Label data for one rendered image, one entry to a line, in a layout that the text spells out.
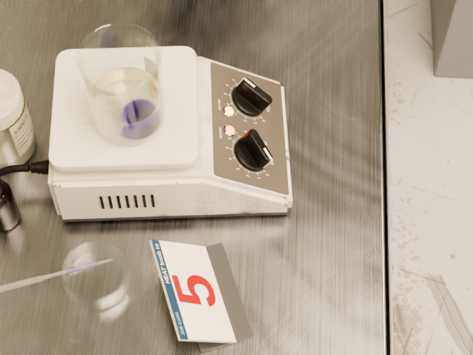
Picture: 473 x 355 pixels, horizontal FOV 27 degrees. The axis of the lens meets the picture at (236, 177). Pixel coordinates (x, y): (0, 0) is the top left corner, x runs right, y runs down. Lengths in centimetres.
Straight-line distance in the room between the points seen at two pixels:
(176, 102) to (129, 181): 8
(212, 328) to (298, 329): 7
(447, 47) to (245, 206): 24
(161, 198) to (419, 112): 26
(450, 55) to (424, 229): 17
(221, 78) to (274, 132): 7
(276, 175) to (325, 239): 7
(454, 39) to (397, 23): 9
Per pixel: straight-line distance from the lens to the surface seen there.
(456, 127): 93
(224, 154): 82
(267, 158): 81
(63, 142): 80
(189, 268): 81
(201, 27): 98
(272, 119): 87
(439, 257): 85
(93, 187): 80
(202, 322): 78
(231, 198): 82
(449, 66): 94
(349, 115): 92
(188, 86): 82
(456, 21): 90
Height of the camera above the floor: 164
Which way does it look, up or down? 58 degrees down
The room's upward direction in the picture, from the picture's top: straight up
